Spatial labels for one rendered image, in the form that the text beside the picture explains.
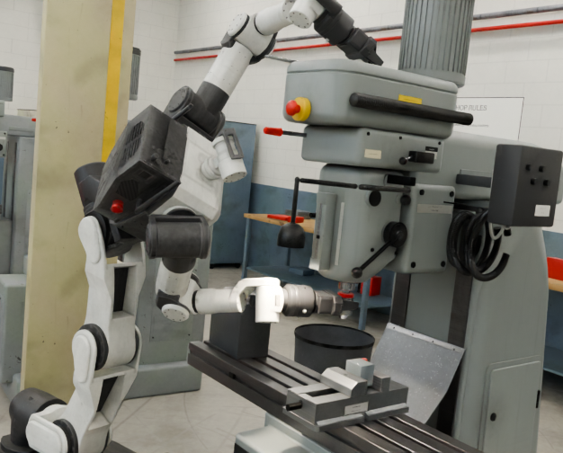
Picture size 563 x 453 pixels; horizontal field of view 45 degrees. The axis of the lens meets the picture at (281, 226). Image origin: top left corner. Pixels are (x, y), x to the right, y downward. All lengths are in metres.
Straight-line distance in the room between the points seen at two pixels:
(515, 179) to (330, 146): 0.48
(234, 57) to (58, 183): 1.50
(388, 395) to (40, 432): 1.10
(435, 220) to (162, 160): 0.79
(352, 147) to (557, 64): 4.91
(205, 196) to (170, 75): 10.02
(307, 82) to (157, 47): 9.98
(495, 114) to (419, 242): 4.93
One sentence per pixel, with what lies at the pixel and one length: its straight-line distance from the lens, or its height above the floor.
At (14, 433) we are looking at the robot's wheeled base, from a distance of 2.54.
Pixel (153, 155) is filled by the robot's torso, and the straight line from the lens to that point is 1.72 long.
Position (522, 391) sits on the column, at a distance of 2.38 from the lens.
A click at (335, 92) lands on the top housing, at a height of 1.81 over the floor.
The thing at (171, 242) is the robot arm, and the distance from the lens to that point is 1.68.
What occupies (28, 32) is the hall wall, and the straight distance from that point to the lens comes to 10.92.
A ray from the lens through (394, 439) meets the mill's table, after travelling 1.82.
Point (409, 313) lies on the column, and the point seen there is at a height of 1.17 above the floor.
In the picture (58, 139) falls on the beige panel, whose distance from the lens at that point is 3.28.
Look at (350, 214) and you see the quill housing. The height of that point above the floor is 1.50.
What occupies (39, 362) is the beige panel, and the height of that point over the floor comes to 0.56.
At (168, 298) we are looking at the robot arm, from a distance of 1.89.
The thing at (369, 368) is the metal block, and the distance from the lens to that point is 1.92.
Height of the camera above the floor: 1.64
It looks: 6 degrees down
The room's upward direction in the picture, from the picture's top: 6 degrees clockwise
